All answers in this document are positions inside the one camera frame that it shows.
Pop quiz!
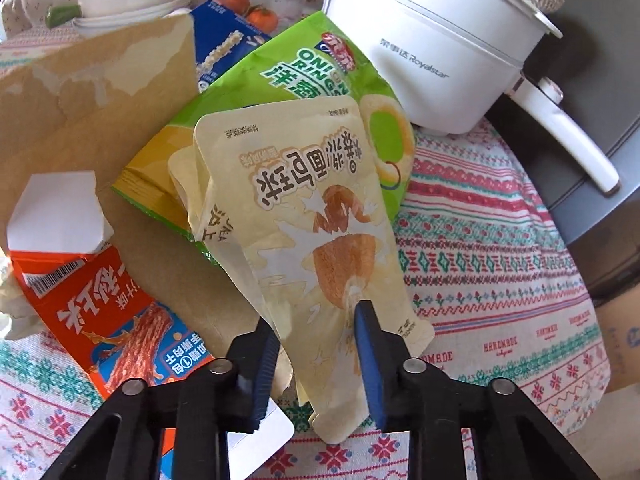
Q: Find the blue snack box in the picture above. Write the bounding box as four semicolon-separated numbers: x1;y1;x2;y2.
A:
190;0;273;95

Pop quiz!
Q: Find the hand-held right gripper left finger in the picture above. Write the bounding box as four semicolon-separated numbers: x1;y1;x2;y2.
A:
37;317;282;480

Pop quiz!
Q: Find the brown paper bag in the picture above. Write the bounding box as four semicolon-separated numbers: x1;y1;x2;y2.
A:
0;12;301;396

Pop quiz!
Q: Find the cream bread snack bag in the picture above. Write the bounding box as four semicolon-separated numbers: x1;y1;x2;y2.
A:
167;96;436;445

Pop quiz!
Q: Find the patterned tablecloth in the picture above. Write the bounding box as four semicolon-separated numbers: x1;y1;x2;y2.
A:
0;0;613;480

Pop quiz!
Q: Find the white paper card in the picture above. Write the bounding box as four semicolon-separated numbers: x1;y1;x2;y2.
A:
220;395;296;463

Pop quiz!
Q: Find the crumpled white tissue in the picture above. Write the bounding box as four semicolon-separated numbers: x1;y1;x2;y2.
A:
0;255;46;341

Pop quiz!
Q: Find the green snack bag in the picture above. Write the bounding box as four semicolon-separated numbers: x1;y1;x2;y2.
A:
111;10;417;256

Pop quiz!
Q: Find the orange snack box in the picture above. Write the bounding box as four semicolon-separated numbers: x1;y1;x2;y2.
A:
7;170;231;480

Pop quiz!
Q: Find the cardboard box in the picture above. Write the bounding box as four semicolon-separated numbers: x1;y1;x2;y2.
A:
592;295;640;396

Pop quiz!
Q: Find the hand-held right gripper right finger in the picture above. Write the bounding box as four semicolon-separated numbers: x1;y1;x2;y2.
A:
354;300;601;480

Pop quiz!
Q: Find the white electric pot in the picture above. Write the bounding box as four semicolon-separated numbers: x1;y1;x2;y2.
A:
324;0;621;196

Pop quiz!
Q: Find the small green vegetable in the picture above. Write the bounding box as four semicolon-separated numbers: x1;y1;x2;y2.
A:
45;4;83;28

